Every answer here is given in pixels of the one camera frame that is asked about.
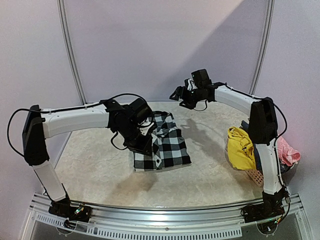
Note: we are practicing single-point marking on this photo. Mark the aluminium front rail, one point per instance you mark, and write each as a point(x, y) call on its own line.
point(127, 223)

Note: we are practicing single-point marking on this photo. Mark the left corner wall post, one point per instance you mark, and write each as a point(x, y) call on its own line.
point(69, 50)

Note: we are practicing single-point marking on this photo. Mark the pink garment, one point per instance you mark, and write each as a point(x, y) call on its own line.
point(287, 154)

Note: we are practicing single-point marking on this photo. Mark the right corner wall post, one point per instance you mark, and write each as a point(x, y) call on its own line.
point(263, 45)

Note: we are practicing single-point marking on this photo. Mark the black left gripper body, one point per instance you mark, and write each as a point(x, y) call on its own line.
point(136, 144)

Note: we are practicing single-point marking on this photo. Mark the yellow garment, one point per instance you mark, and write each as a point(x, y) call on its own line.
point(240, 149)

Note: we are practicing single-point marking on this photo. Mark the pink laundry basket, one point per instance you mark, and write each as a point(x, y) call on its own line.
point(256, 176)

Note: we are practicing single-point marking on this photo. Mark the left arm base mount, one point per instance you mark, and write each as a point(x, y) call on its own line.
point(64, 208)

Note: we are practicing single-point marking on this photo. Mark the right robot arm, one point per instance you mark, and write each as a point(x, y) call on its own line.
point(262, 123)

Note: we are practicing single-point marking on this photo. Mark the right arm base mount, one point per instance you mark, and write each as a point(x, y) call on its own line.
point(271, 207)

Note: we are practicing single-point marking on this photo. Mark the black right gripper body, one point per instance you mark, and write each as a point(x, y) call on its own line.
point(186, 93)

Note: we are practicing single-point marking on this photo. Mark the corner wall post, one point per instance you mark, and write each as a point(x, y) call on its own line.
point(69, 50)
point(263, 45)

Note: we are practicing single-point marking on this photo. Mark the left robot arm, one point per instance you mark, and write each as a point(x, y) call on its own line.
point(128, 120)

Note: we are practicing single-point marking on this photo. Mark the black white checkered shirt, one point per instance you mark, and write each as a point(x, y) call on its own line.
point(169, 148)

